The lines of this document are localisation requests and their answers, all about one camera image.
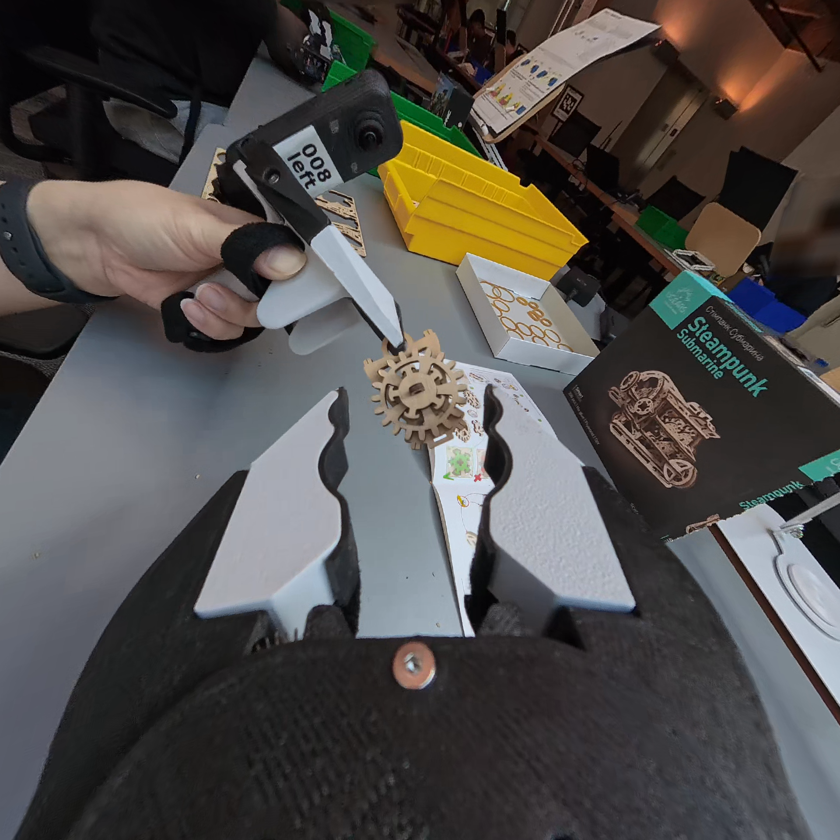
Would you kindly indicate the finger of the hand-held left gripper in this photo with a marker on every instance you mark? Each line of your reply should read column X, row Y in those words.
column 354, row 275

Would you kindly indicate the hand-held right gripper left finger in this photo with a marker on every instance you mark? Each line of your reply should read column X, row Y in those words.
column 275, row 525

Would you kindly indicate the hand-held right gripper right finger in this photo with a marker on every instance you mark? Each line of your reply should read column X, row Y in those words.
column 558, row 538

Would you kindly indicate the wooden gear assembly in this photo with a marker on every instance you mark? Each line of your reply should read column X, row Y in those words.
column 420, row 388

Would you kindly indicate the person's left forearm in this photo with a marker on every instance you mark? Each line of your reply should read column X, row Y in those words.
column 13, row 298

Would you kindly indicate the wooden parts sheet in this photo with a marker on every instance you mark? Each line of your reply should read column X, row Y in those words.
column 344, row 223

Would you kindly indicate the black model kit box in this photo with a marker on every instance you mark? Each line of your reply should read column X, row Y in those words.
column 623, row 472

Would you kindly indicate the partly built wooden model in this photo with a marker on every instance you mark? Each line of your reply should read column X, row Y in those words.
column 703, row 525

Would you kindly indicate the person's left hand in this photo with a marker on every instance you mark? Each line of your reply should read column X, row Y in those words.
column 131, row 243

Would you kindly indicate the green plastic bin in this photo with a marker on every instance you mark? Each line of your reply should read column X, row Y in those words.
column 354, row 39
column 663, row 229
column 426, row 118

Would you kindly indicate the open instruction booklet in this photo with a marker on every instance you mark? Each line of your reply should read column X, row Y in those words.
column 453, row 538

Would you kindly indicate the yellow plastic bin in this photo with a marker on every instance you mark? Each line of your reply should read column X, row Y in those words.
column 485, row 223

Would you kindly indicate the white cardboard box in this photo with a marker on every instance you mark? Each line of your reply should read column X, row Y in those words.
column 544, row 358

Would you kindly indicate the white board stand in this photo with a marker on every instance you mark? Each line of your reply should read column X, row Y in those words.
column 754, row 558

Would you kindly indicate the printed instruction sheet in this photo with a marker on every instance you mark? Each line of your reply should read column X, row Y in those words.
column 571, row 59

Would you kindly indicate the black office chair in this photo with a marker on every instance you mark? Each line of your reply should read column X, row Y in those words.
column 79, row 98

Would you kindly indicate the blue plastic bin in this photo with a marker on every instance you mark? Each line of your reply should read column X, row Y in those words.
column 768, row 308

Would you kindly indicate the black wristband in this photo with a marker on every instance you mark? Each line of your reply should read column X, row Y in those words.
column 16, row 249

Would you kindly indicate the beige chair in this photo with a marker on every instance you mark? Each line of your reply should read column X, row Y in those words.
column 725, row 239

